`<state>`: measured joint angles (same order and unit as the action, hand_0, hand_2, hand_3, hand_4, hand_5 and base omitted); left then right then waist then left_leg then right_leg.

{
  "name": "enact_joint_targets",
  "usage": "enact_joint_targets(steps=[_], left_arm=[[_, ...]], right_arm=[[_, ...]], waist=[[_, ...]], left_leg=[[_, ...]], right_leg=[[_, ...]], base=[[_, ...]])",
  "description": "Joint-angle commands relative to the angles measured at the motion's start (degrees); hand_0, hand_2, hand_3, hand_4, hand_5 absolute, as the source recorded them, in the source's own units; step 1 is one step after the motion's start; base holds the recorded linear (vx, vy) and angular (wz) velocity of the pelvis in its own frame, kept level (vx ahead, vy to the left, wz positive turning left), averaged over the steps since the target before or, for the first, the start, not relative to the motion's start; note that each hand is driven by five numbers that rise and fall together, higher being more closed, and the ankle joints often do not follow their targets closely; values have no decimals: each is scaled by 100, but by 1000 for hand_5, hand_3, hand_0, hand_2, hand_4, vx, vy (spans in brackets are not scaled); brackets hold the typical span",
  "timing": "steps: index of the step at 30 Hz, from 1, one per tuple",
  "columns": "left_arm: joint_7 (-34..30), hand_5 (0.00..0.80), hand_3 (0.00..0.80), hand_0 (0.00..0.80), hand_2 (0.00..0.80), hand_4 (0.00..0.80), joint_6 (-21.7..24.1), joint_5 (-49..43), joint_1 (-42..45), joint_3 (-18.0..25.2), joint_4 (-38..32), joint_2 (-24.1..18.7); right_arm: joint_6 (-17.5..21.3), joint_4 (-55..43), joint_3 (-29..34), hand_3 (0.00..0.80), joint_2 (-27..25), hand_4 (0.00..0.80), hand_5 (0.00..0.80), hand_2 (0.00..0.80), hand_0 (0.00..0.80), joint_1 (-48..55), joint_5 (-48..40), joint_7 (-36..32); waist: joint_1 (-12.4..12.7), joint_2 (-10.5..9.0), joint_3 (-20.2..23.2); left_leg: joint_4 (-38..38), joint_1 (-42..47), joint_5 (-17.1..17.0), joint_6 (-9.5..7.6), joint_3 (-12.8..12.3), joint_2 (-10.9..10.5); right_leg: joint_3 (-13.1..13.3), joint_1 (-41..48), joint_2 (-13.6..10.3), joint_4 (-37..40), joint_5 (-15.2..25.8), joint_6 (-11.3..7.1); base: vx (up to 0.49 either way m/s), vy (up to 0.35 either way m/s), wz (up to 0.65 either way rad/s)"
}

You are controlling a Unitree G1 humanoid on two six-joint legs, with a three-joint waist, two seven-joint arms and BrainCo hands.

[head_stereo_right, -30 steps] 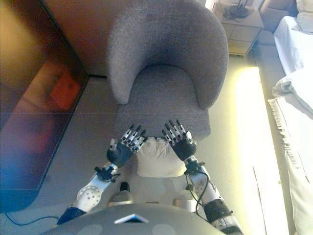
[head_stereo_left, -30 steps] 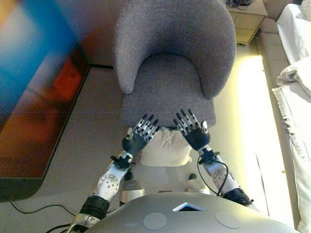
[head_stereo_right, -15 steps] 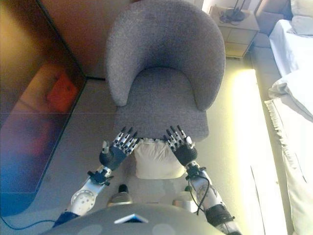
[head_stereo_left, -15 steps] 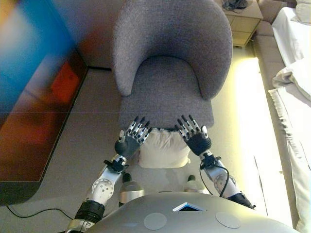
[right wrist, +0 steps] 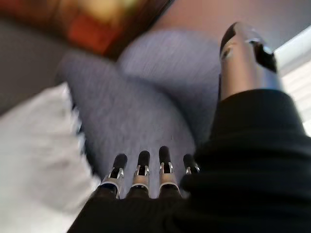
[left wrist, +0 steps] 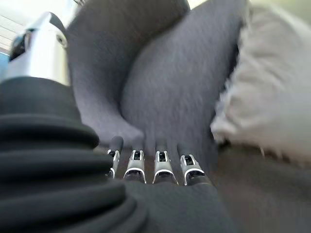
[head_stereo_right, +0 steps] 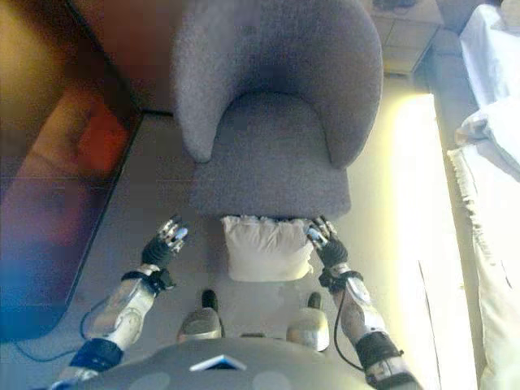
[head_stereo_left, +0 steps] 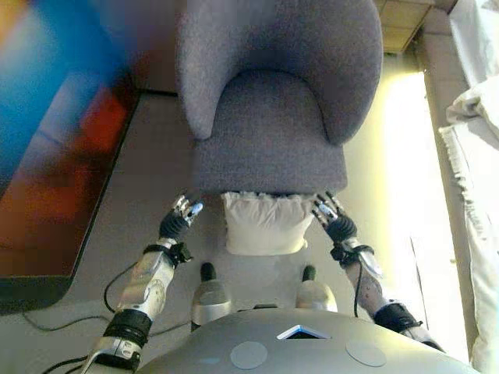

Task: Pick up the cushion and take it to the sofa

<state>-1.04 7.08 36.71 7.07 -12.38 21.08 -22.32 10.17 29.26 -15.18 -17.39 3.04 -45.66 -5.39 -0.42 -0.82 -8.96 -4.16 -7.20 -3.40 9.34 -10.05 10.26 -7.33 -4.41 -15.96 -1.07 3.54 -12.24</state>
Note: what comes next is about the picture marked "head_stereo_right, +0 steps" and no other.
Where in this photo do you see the black left robot foot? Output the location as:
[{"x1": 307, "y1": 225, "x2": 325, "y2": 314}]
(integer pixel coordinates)
[{"x1": 201, "y1": 288, "x2": 219, "y2": 312}]

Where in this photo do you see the grey fabric armchair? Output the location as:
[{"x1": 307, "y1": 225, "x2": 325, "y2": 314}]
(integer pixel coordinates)
[{"x1": 172, "y1": 0, "x2": 385, "y2": 223}]

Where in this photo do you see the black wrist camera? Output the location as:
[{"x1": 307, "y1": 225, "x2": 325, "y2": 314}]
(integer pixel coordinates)
[
  {"x1": 148, "y1": 267, "x2": 176, "y2": 292},
  {"x1": 318, "y1": 267, "x2": 365, "y2": 292}
]

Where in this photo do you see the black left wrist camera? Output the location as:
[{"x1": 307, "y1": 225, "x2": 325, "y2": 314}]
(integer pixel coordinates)
[{"x1": 148, "y1": 267, "x2": 176, "y2": 292}]

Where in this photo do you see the silver robot leg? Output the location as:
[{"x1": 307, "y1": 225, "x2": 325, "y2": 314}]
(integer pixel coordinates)
[
  {"x1": 286, "y1": 306, "x2": 330, "y2": 353},
  {"x1": 177, "y1": 308, "x2": 225, "y2": 345}
]

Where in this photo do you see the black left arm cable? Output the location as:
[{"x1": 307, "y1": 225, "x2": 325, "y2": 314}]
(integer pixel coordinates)
[{"x1": 80, "y1": 300, "x2": 111, "y2": 340}]

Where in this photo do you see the silver right robot leg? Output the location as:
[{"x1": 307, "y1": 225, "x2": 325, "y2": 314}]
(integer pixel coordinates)
[{"x1": 286, "y1": 306, "x2": 330, "y2": 353}]

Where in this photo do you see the thin dark floor cable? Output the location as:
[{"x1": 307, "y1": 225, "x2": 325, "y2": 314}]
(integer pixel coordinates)
[{"x1": 14, "y1": 339, "x2": 74, "y2": 362}]

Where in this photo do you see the silver left robot leg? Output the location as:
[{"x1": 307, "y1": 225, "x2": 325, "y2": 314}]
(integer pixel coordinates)
[{"x1": 177, "y1": 308, "x2": 225, "y2": 345}]

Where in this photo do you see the white fringed bed throw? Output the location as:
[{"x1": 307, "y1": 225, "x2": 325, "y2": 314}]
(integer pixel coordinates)
[{"x1": 446, "y1": 148, "x2": 520, "y2": 390}]

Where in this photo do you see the white bed duvet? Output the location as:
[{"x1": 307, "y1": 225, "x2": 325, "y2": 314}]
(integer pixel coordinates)
[{"x1": 454, "y1": 3, "x2": 520, "y2": 184}]

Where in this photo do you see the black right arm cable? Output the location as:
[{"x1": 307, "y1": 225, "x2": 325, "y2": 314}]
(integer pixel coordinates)
[{"x1": 332, "y1": 284, "x2": 365, "y2": 373}]

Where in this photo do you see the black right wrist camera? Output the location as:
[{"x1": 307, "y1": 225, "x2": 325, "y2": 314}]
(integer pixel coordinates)
[{"x1": 318, "y1": 267, "x2": 365, "y2": 292}]

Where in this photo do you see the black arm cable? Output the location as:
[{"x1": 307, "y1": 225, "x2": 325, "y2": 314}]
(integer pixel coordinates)
[
  {"x1": 332, "y1": 284, "x2": 365, "y2": 373},
  {"x1": 80, "y1": 300, "x2": 111, "y2": 340}
]

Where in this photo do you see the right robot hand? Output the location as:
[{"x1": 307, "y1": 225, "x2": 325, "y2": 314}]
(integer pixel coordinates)
[{"x1": 303, "y1": 214, "x2": 350, "y2": 270}]

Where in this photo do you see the white fringed cushion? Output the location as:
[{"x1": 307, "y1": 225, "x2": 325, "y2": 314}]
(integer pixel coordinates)
[{"x1": 220, "y1": 214, "x2": 314, "y2": 283}]

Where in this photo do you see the grey robot torso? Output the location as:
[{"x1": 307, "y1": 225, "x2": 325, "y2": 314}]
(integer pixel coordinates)
[{"x1": 72, "y1": 336, "x2": 375, "y2": 390}]

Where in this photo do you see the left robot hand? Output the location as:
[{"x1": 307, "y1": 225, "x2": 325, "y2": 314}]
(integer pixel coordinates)
[{"x1": 140, "y1": 214, "x2": 191, "y2": 270}]

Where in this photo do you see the glossy dark cabinet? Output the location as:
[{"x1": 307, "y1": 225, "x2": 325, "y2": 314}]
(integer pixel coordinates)
[{"x1": 0, "y1": 0, "x2": 145, "y2": 340}]

